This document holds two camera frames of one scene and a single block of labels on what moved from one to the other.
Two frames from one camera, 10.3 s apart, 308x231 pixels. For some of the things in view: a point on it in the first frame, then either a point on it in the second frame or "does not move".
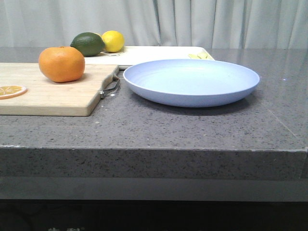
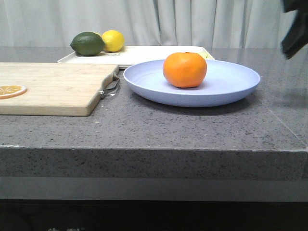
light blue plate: (190, 83) does not move
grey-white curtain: (209, 23) does not move
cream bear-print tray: (125, 56) does not move
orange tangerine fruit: (61, 64) → (185, 70)
